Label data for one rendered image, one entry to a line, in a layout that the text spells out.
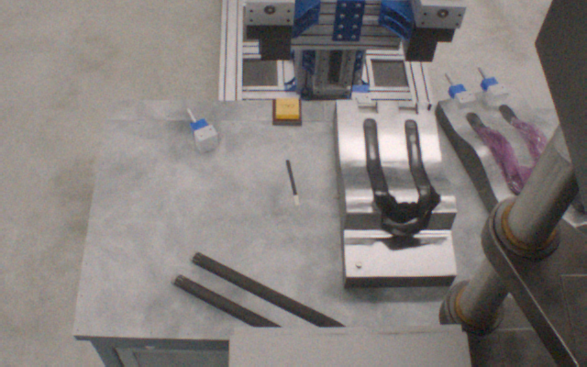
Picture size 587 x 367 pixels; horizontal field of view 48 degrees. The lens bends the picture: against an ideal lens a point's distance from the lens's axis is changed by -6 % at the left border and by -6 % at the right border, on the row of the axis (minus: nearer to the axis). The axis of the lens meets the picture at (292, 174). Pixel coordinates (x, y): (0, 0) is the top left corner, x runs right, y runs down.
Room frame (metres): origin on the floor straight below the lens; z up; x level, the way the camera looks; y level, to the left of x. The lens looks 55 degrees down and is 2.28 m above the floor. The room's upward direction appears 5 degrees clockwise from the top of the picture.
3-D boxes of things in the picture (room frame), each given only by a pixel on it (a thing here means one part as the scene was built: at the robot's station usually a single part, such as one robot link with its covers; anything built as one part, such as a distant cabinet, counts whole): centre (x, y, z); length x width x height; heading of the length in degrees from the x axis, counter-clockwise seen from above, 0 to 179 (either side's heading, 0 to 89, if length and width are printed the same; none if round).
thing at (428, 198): (0.99, -0.26, 0.92); 0.35 x 0.16 x 0.09; 5
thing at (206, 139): (1.14, 0.26, 0.83); 0.13 x 0.05 x 0.05; 33
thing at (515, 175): (1.09, -0.59, 0.90); 0.26 x 0.18 x 0.08; 22
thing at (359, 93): (1.31, -0.17, 0.83); 0.13 x 0.05 x 0.05; 2
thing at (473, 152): (1.09, -0.60, 0.86); 0.50 x 0.26 x 0.11; 22
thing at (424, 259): (0.98, -0.25, 0.87); 0.50 x 0.26 x 0.14; 5
